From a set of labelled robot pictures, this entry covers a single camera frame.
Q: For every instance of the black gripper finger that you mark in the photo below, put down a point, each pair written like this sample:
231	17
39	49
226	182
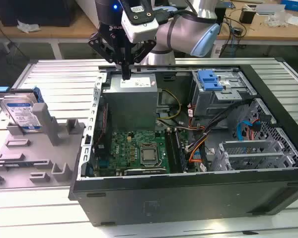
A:
99	44
144	49

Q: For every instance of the hard disk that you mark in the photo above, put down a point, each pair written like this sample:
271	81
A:
20	114

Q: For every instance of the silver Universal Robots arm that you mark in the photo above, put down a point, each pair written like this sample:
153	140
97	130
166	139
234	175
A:
178	32

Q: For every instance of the metal disk bay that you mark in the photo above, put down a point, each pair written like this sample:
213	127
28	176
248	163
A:
238	143

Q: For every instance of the white foam box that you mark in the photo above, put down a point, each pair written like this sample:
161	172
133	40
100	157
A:
85	7

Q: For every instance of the wooden desk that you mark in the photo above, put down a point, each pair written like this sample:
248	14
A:
64	32

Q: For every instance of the black computer tower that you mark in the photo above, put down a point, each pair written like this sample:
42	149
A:
221	15
52	12

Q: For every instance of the grey power supply unit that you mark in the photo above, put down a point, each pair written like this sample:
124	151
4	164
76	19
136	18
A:
131	109

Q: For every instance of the blue plastic drive latch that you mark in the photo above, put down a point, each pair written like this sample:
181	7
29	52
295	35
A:
209	79

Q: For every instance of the crumpled white paper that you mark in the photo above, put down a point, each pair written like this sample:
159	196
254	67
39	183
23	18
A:
27	26

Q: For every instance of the metal optical drive cage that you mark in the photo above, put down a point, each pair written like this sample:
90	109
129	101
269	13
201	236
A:
213	104

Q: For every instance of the black case fan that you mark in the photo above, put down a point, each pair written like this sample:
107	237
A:
101	138

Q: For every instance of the green motherboard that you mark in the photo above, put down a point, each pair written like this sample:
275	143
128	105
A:
124	143

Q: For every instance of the black RAM slot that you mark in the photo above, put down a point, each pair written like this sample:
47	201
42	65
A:
171	151

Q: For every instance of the silver CPU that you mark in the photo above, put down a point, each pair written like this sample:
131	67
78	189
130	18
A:
149	155

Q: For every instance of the small black box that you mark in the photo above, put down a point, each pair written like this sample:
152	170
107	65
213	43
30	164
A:
247	17

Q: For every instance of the RAM stick with chips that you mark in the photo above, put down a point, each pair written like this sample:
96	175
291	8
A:
180	153

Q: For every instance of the black CPU socket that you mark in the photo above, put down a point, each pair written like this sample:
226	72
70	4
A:
149	164

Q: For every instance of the blue VGA port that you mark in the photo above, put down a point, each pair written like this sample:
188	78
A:
103	163

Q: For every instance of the black graphics card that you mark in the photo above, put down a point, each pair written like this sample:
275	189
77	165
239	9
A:
144	171

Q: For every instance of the grey parts rack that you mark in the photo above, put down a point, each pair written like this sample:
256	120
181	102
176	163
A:
39	158

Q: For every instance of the grey flat box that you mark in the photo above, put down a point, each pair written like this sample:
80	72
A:
270	9

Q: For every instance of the clear plastic bags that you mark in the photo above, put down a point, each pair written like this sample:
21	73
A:
278	19

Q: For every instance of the green RAM stick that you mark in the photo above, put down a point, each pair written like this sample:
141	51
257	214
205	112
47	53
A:
17	165

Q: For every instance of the black open PC case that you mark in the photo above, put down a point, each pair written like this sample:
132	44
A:
188	198

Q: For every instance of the blue cardboard box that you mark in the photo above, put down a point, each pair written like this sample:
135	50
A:
295	4

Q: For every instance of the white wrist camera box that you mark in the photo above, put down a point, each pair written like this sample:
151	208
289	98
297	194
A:
141	29

